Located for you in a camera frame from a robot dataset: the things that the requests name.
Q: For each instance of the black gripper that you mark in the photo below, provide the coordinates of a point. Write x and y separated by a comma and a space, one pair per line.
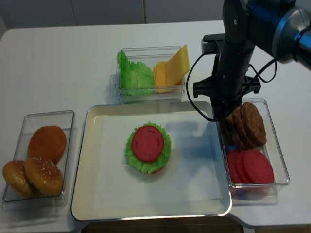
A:
225, 93

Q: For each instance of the brown burger patty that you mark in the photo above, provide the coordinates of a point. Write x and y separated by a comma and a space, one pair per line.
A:
253, 124
233, 130
239, 126
225, 133

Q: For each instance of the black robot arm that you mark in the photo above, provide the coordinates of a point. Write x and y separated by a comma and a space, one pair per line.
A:
278, 27

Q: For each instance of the yellow cheese slice upright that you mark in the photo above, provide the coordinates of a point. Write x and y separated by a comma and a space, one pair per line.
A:
177, 67

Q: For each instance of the yellow cheese slice stack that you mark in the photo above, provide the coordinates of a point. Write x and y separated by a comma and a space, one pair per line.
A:
160, 78

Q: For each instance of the clear lettuce and cheese box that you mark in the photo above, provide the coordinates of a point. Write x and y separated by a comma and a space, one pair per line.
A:
150, 56

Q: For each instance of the green lettuce leaf in box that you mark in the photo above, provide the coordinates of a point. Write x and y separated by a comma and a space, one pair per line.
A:
136, 78

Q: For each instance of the green lettuce leaf on bun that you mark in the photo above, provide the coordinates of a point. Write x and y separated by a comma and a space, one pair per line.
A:
144, 167

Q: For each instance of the brown burger patty front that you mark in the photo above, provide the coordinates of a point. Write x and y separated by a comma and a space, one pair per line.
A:
253, 124

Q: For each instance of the red tomato slice back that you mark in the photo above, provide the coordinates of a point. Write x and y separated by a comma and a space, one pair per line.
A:
232, 156

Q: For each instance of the clear patty and tomato box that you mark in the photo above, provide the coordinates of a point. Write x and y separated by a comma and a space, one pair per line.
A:
248, 194

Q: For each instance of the red tomato slice middle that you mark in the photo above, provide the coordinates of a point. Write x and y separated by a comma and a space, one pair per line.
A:
243, 177

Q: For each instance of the red tomato slice front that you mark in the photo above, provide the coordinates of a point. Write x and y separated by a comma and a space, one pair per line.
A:
257, 167

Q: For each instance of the red tomato slice on burger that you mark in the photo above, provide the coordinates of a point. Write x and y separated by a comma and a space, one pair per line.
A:
147, 143

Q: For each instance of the bottom bun on tray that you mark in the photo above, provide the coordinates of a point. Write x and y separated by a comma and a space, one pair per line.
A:
158, 170

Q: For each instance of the flat orange bottom bun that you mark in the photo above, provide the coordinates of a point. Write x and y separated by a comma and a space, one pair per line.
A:
48, 142

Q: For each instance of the sesame top bun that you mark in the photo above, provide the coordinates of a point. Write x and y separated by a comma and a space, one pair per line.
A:
44, 175

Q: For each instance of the clear bun box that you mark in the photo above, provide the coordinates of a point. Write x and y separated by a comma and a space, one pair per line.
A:
31, 123

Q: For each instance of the plain top bun left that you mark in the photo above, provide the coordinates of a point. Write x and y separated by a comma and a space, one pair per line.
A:
14, 174

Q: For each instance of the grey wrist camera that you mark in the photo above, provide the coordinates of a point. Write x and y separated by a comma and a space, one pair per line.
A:
212, 43

